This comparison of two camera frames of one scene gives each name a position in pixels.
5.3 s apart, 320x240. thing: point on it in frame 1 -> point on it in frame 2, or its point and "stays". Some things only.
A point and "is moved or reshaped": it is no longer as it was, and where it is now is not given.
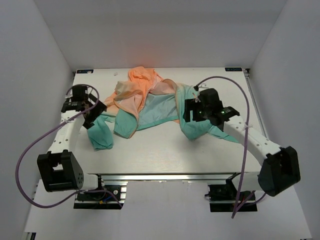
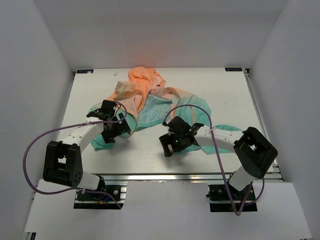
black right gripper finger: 190,104 -> 167,145
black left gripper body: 88,102 -> 114,121
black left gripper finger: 91,115 -> 108,135
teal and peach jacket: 143,98 is moved or reshaped
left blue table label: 85,71 stays
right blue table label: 233,69 stays
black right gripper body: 204,111 -> 177,138
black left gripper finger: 92,98 -> 122,126
